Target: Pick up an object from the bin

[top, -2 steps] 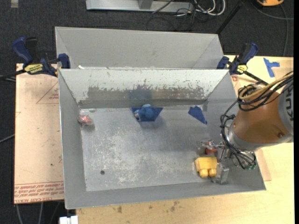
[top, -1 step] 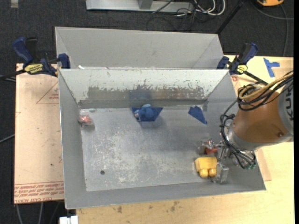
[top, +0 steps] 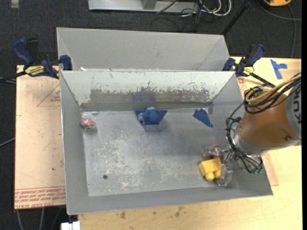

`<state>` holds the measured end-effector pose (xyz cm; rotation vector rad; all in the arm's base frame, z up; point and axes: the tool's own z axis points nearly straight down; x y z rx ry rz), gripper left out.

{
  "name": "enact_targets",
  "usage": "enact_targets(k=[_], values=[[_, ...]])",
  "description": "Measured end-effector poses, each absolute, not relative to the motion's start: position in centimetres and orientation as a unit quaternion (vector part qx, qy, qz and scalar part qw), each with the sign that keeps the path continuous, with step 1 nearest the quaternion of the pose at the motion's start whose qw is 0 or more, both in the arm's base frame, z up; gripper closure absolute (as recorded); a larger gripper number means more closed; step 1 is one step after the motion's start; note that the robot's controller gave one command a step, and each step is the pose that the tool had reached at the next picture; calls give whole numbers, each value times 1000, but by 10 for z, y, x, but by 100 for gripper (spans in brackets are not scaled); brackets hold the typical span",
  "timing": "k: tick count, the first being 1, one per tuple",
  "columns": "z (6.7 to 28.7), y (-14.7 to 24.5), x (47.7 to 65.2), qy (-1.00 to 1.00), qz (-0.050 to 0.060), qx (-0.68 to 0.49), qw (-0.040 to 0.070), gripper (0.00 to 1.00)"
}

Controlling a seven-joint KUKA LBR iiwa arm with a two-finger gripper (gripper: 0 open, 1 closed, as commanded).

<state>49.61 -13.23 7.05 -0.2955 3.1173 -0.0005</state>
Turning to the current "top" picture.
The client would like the brown cardboard board, red print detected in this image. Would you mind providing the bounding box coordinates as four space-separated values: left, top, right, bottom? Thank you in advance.
14 65 280 210

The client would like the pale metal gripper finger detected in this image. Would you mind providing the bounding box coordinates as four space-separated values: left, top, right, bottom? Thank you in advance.
215 162 234 187
204 144 228 160

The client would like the blue toy figure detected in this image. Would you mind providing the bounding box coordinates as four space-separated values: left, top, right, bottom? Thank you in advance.
138 106 159 126

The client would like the yellow toy block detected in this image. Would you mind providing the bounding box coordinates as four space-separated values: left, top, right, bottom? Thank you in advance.
198 157 223 183

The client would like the grey metal bin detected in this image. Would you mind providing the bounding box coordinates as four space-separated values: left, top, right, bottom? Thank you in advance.
56 27 274 216

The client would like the clear and red plastic thing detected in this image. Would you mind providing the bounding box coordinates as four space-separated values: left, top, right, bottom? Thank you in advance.
79 115 98 132

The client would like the dark blue flat piece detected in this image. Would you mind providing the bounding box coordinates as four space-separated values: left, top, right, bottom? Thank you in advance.
192 108 213 128
134 109 168 127

